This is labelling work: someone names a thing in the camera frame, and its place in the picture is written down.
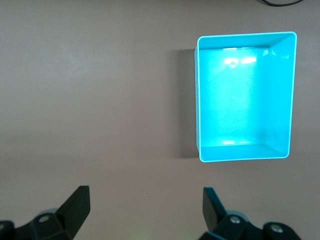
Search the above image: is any cyan plastic storage bin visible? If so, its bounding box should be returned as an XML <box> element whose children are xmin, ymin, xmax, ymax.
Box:
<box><xmin>193</xmin><ymin>31</ymin><xmax>298</xmax><ymax>163</ymax></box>

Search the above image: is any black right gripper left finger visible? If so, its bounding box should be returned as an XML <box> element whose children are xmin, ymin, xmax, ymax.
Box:
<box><xmin>0</xmin><ymin>185</ymin><xmax>91</xmax><ymax>240</ymax></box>

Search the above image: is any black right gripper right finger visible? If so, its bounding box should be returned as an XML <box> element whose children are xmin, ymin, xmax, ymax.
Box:
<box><xmin>198</xmin><ymin>186</ymin><xmax>301</xmax><ymax>240</ymax></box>

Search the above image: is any long black looping cable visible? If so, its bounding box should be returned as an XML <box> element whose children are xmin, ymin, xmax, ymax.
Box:
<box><xmin>258</xmin><ymin>0</ymin><xmax>305</xmax><ymax>7</ymax></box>

